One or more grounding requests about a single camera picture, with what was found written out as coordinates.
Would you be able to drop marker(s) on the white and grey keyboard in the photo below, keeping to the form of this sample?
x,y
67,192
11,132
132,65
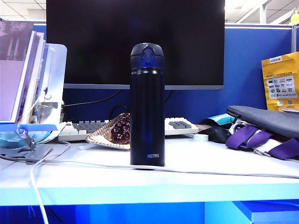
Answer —
x,y
77,130

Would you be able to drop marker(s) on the black computer monitor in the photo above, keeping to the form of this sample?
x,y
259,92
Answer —
x,y
93,35

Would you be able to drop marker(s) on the brown cardboard box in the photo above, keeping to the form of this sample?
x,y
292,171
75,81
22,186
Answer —
x,y
201,128

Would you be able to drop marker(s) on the black computer mouse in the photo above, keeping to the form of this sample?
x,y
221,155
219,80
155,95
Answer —
x,y
217,134

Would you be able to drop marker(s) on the black thermos flask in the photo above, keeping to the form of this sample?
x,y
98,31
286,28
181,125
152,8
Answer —
x,y
147,105

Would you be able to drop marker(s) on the thin white book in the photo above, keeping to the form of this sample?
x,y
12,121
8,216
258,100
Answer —
x,y
32,77

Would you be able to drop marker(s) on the white green tape roll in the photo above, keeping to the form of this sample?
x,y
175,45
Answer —
x,y
201,138

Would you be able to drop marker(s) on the grey metal laptop stand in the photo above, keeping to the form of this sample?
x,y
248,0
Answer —
x,y
28,154

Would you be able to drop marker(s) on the yellow duck toy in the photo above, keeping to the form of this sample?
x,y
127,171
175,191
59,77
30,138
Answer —
x,y
295,18

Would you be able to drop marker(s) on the grey fabric laptop sleeve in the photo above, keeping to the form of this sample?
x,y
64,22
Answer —
x,y
268,119

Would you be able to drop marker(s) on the light blue tissue pack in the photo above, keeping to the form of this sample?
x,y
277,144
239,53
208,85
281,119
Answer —
x,y
9,138

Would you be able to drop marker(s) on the blue office partition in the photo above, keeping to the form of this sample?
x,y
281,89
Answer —
x,y
252,58

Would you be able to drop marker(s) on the teal white packet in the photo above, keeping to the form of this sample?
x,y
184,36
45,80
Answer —
x,y
222,119

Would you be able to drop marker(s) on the woven tray with snacks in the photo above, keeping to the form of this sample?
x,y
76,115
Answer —
x,y
100,140

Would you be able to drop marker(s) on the white file holder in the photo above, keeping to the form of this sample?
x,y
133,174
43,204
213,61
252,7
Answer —
x,y
56,77

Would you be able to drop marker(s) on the yellow printed package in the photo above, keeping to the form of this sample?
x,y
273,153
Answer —
x,y
271,70

